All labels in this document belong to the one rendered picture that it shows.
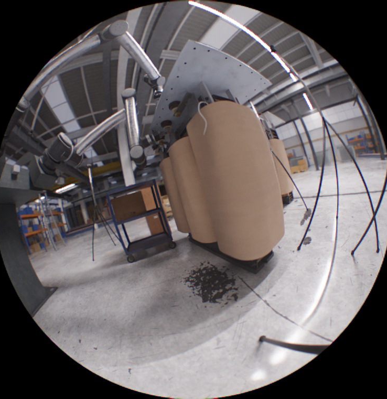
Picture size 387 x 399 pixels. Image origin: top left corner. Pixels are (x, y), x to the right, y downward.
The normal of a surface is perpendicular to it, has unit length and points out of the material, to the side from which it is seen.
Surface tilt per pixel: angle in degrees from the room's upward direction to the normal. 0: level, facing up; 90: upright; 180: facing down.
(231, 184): 90
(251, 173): 90
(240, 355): 0
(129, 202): 90
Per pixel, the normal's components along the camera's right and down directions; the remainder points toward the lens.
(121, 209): 0.40, -0.04
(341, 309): -0.26, -0.96
